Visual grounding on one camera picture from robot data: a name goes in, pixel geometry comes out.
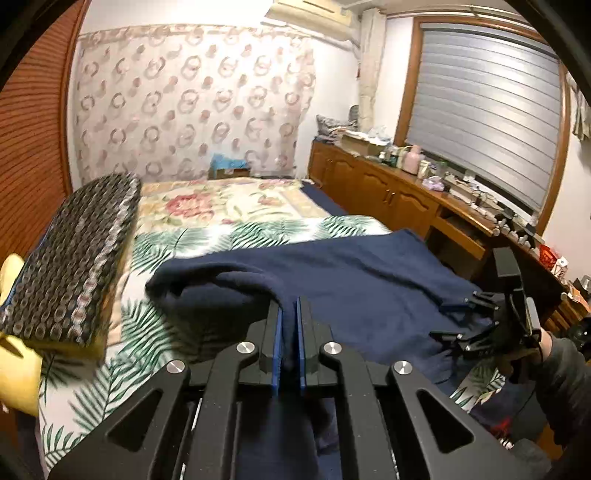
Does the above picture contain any navy blue printed t-shirt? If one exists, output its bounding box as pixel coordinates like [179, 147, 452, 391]
[145, 230, 486, 479]

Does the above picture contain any person's right forearm grey sleeve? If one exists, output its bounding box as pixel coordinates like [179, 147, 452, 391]
[536, 334, 590, 447]

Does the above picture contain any person's right hand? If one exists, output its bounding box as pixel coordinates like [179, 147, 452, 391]
[496, 329, 553, 384]

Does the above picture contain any long wooden sideboard cabinet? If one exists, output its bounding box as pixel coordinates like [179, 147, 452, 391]
[308, 140, 590, 334]

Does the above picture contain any palm leaf floral bedspread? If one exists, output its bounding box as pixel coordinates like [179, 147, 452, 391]
[39, 179, 506, 470]

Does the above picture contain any purple small item on sideboard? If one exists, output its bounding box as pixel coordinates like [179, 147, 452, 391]
[422, 176, 446, 192]

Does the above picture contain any cardboard box with blue cloth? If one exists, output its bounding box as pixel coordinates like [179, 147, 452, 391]
[208, 154, 250, 180]

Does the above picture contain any pink bottle on sideboard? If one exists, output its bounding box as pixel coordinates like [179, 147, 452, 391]
[402, 145, 422, 176]

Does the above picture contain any flat cardboard box on sideboard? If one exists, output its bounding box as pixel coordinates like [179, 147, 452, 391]
[339, 133, 387, 157]

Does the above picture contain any folded patterned cloth pile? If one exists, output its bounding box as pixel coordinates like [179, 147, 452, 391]
[315, 115, 358, 145]

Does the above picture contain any grey window roller blind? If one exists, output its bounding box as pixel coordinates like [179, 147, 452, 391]
[405, 22, 562, 210]

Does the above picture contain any black circle-patterned folded cloth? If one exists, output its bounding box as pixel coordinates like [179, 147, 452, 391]
[1, 174, 141, 360]

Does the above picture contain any circle-patterned sheer curtain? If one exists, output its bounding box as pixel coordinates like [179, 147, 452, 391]
[71, 24, 315, 182]

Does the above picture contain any brown louvered wooden wardrobe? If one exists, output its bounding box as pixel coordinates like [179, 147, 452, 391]
[1, 1, 89, 258]

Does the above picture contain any wall air conditioner unit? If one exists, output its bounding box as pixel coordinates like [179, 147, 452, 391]
[266, 0, 360, 42]

